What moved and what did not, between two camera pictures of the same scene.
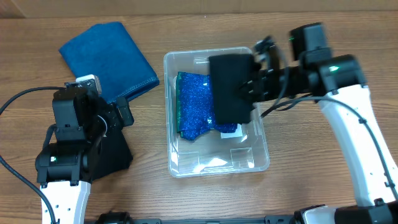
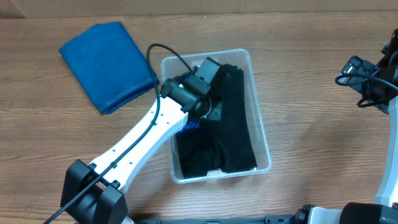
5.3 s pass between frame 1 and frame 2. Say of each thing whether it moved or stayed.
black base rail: stayed
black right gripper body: moved
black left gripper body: moved
